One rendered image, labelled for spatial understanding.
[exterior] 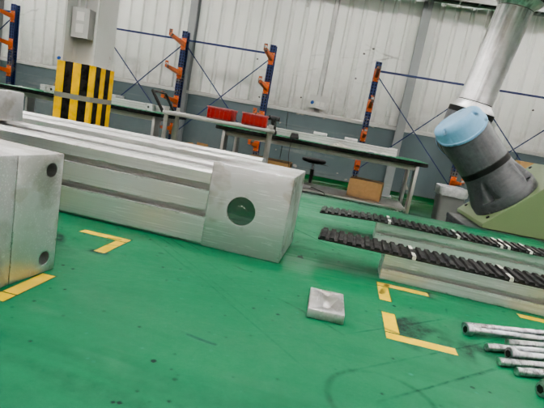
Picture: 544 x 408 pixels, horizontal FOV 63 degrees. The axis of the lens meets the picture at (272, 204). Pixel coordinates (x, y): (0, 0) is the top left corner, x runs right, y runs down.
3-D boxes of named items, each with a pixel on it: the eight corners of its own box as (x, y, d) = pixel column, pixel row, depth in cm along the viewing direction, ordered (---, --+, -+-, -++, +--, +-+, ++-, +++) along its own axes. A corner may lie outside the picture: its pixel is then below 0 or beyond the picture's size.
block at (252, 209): (294, 238, 60) (308, 169, 59) (278, 263, 48) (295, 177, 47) (231, 224, 62) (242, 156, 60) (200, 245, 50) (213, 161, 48)
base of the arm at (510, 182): (465, 212, 115) (444, 180, 114) (516, 180, 114) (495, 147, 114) (493, 218, 100) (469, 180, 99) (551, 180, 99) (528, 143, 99)
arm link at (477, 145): (464, 180, 103) (432, 131, 102) (455, 172, 115) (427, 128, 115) (514, 152, 99) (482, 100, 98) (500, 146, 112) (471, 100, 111)
